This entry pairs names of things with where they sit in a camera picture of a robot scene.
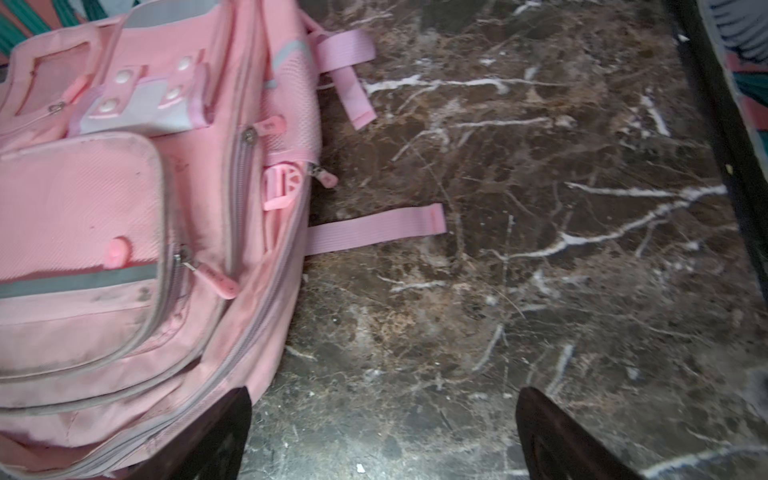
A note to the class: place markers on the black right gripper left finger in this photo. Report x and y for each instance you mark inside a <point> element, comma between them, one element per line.
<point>211,448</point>

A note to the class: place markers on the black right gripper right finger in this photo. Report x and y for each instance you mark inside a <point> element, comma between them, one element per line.
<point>555,446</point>

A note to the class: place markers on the pink student backpack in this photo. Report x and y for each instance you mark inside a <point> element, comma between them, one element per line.
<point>157,160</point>

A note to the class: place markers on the black right corner frame post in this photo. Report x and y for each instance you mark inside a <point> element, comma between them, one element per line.
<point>723,49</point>

